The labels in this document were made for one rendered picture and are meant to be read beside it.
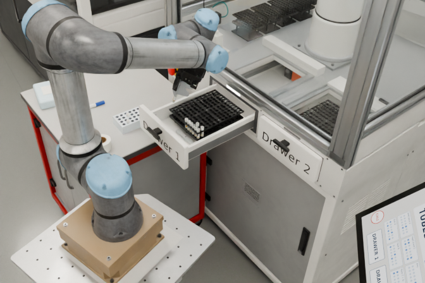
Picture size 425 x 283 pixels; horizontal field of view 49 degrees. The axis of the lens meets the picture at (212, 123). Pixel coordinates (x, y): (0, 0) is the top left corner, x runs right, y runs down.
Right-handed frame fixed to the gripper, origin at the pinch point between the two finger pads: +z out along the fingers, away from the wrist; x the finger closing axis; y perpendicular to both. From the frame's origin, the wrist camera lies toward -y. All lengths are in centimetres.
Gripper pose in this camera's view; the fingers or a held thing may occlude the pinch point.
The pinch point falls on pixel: (174, 91)
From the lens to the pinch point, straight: 166.7
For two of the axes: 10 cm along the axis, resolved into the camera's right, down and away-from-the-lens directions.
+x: 3.5, -6.3, 6.9
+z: -2.9, 6.3, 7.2
